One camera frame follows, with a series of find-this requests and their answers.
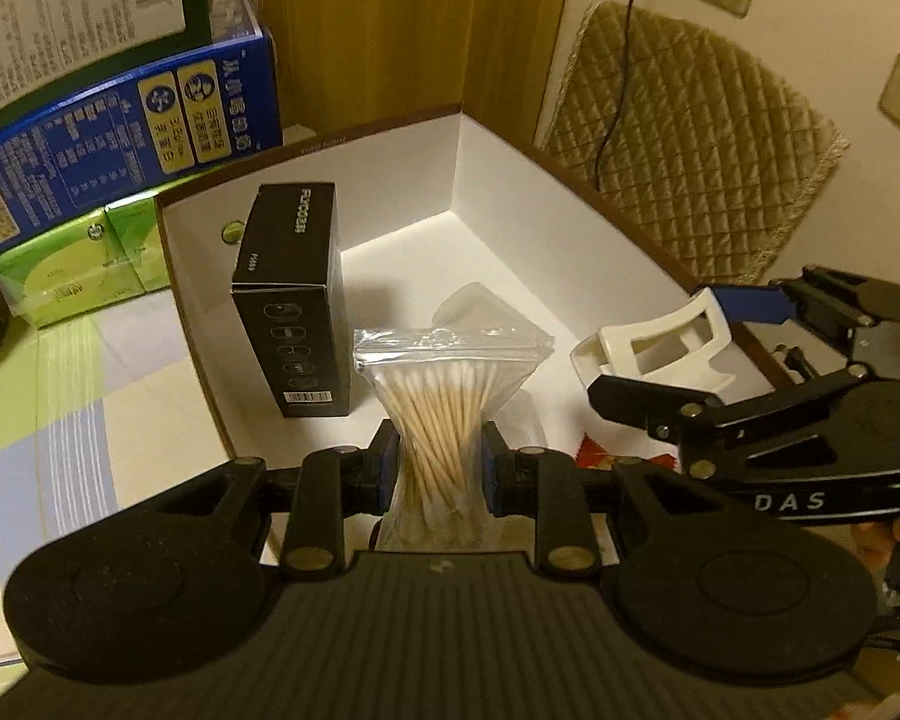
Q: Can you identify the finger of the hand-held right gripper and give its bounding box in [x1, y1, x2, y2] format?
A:
[709, 266, 878, 342]
[586, 364, 875, 441]

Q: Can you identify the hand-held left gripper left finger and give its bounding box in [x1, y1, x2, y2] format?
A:
[150, 420, 398, 578]

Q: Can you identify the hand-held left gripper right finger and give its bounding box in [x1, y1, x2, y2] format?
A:
[480, 424, 728, 578]

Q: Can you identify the red snack packet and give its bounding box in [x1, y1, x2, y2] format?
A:
[576, 431, 676, 470]

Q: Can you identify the bag of cotton swabs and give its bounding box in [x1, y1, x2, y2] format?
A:
[352, 326, 556, 552]

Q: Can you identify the clear plastic bag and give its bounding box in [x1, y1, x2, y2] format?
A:
[431, 281, 518, 335]

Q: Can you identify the brown cardboard box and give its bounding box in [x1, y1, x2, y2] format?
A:
[157, 106, 811, 571]

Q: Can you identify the person's right hand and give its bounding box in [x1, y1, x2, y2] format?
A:
[855, 517, 900, 586]

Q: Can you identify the beige quilted cushion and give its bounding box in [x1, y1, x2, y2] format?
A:
[536, 0, 848, 290]

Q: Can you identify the small black box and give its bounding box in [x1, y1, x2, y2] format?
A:
[230, 181, 352, 419]

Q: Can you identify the green tissue pack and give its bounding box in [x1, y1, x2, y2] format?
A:
[0, 211, 117, 329]
[105, 195, 172, 293]

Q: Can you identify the blue carton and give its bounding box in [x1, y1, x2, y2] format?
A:
[0, 0, 284, 256]

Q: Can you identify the wooden panel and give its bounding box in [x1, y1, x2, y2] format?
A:
[259, 0, 578, 143]

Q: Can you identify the dark green carton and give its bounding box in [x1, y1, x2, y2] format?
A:
[0, 0, 215, 143]

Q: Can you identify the black cable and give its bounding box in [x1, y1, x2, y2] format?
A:
[596, 0, 683, 181]

